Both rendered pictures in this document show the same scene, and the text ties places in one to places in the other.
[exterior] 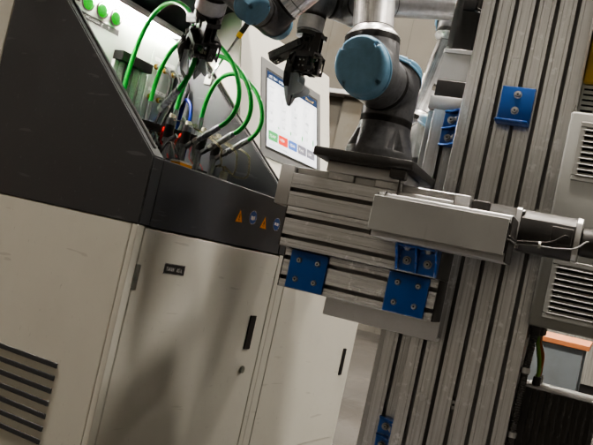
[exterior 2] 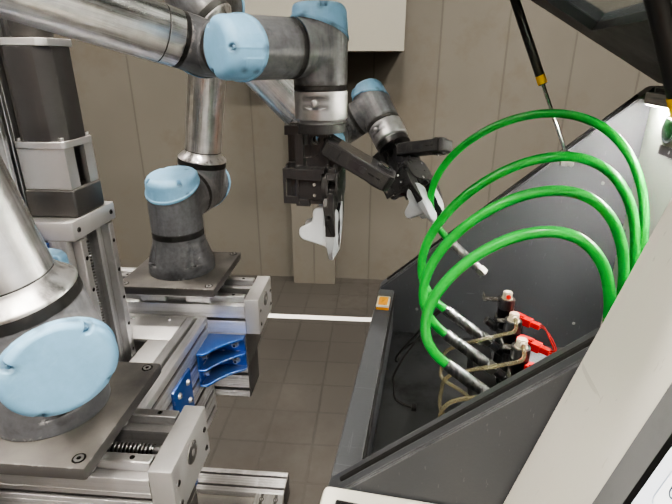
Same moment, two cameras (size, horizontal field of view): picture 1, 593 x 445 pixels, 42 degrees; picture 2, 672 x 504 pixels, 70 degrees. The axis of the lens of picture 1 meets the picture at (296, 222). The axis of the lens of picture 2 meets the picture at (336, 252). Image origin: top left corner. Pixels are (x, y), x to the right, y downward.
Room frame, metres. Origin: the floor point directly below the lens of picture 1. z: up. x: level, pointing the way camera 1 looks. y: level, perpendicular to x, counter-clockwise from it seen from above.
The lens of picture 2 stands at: (2.83, -0.11, 1.50)
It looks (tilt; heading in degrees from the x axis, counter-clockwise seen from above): 22 degrees down; 163
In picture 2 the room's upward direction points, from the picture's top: straight up
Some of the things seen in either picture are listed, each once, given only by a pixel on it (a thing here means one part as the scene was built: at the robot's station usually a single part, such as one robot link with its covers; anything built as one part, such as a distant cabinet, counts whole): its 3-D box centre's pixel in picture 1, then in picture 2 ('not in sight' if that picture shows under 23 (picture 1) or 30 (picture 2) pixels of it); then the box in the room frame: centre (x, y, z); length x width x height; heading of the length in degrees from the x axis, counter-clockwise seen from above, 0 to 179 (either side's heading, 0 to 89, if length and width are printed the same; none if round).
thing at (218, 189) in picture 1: (221, 211); (371, 389); (2.07, 0.20, 0.87); 0.62 x 0.04 x 0.16; 151
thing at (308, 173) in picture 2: (306, 54); (317, 163); (2.14, 0.07, 1.36); 0.09 x 0.08 x 0.12; 62
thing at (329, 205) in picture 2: not in sight; (330, 207); (2.17, 0.09, 1.29); 0.05 x 0.02 x 0.09; 152
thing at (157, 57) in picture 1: (160, 98); not in sight; (2.52, 0.53, 1.20); 0.13 x 0.03 x 0.31; 151
